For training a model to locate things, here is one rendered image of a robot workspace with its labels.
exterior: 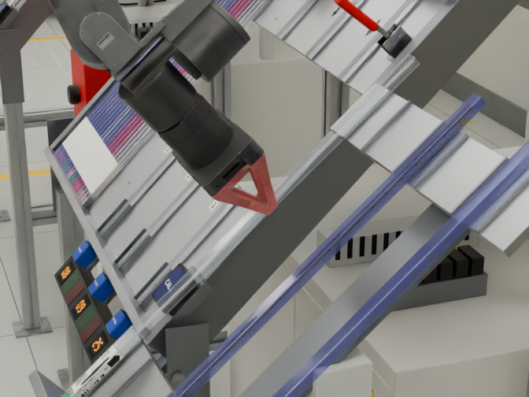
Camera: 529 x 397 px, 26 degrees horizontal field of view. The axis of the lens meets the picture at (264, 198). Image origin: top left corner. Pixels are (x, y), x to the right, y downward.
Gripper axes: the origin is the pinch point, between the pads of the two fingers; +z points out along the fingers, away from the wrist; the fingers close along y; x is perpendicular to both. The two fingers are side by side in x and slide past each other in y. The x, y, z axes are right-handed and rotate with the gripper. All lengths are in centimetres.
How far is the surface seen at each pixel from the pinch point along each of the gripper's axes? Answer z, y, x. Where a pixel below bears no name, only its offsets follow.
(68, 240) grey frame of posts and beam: 28, 81, 28
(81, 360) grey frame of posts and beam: 47, 81, 43
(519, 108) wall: 194, 233, -94
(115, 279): 9.4, 27.1, 19.9
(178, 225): 10.9, 28.1, 9.5
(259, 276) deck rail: 13.6, 11.0, 6.3
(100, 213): 13, 49, 17
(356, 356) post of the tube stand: 11.9, -13.1, 4.2
